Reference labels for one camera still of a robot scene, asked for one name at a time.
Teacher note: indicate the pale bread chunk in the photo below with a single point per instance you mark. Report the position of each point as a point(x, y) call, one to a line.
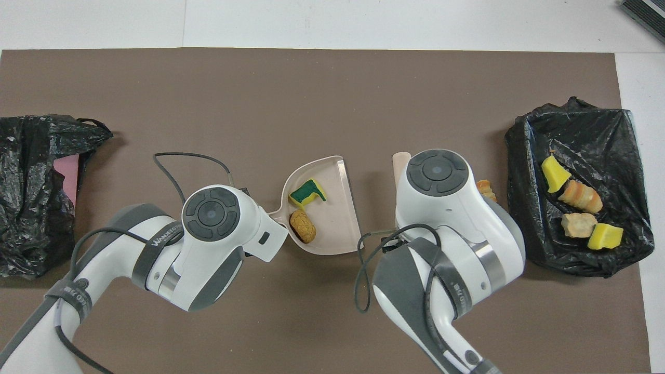
point(577, 225)

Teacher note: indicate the striped orange croissant piece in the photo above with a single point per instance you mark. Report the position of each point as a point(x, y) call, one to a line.
point(582, 196)
point(486, 186)

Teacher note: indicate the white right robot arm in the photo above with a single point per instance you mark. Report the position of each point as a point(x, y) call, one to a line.
point(439, 174)

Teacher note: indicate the pink bin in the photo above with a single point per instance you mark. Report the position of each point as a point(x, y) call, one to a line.
point(67, 174)

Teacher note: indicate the brown fried nugget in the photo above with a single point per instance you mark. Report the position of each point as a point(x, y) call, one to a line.
point(303, 226)

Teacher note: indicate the dark ribbed vent panel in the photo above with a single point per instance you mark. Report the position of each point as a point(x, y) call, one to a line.
point(647, 14)

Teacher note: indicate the brown table mat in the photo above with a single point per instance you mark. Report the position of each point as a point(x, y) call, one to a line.
point(260, 88)

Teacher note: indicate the yellow sponge chunk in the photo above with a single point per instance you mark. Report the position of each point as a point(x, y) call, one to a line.
point(555, 174)

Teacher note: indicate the beige hand brush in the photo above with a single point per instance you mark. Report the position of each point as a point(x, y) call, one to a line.
point(400, 166)

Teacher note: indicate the beige plastic dustpan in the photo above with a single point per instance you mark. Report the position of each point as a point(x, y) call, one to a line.
point(337, 218)

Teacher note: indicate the black plastic trash bag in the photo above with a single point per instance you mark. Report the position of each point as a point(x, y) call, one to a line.
point(26, 218)
point(540, 239)

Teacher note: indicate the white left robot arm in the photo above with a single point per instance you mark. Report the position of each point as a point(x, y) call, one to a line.
point(213, 213)

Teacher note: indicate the small green yellow sponge piece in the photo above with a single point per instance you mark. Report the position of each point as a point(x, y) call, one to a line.
point(605, 236)

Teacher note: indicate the notched green yellow sponge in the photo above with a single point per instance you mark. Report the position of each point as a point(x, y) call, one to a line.
point(304, 196)

